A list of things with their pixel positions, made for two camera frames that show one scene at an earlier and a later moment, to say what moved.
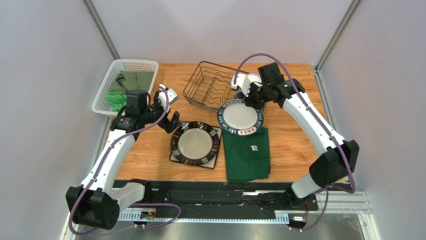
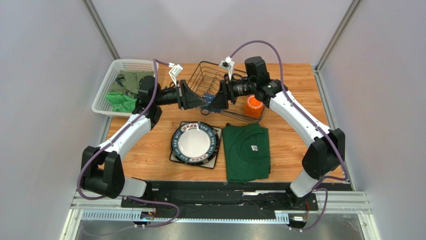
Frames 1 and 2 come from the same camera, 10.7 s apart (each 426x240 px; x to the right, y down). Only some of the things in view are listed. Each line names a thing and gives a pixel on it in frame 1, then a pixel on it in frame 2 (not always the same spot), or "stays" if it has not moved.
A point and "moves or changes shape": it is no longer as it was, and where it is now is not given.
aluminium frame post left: [102, 29] stays
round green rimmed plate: [234, 117] to [193, 142]
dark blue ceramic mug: [238, 94] moves or changes shape
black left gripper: [169, 126] to [186, 98]
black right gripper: [252, 98] to [224, 91]
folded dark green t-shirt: [247, 157] stays
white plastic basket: [101, 105] stays
